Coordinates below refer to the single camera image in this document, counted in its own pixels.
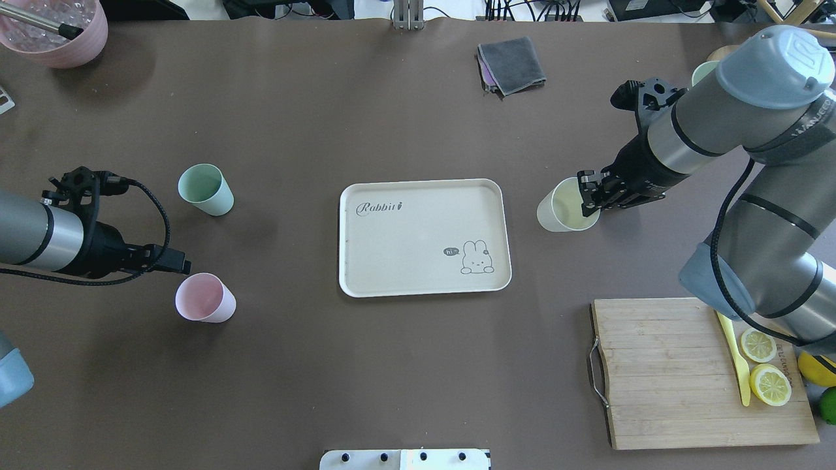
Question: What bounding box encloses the yellow plastic knife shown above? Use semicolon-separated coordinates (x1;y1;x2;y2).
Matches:
715;311;752;407

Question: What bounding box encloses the upper lemon slice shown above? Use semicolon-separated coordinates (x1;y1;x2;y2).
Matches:
739;328;777;364

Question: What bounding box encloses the lower lemon slice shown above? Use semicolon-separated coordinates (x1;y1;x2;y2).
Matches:
749;364;792;407

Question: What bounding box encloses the pale yellow cup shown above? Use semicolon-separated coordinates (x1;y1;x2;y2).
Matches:
536;176;600;232

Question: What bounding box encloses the grey folded cloth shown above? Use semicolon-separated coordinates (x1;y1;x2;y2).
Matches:
477;36;546;96

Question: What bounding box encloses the green bowl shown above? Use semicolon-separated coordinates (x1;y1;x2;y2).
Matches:
690;60;720;88

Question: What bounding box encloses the green lime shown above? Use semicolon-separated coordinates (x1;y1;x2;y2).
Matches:
818;386;836;426

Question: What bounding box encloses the purple cloth under grey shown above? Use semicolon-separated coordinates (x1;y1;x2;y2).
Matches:
477;54;503;96

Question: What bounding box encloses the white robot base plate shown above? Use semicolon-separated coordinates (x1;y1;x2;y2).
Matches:
319;447;492;469

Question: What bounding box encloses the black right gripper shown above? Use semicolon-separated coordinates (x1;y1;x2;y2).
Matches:
577;134;667;217

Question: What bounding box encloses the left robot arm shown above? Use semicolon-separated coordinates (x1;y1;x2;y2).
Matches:
1;180;191;287

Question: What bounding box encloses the pink cup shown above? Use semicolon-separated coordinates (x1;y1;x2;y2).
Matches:
175;273;238;323

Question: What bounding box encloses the green cup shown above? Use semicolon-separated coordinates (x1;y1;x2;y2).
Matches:
177;163;234;217

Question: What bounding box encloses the cream rabbit tray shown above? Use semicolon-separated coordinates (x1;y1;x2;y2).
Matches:
338;178;513;298

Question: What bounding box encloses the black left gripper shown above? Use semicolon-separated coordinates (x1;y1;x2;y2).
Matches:
82;222;191;279

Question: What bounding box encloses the wooden cup stand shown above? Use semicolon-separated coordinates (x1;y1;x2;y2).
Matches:
707;0;836;63

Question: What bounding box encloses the pink ice bowl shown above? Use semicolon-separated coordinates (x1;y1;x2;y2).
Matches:
1;1;108;69

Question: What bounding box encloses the lemon slice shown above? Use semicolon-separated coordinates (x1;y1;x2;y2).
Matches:
749;364;792;407
739;328;777;364

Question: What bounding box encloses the wooden cutting board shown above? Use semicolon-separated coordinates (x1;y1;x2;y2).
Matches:
591;298;819;451

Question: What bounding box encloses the aluminium camera post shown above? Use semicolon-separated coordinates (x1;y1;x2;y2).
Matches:
392;0;426;31

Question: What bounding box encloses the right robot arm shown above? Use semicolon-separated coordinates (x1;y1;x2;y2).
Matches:
576;25;835;359

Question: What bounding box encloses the lower whole lemon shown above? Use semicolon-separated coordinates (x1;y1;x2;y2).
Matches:
797;351;835;388

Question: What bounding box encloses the steel muddler black tip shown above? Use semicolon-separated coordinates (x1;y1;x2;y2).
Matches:
1;2;84;40

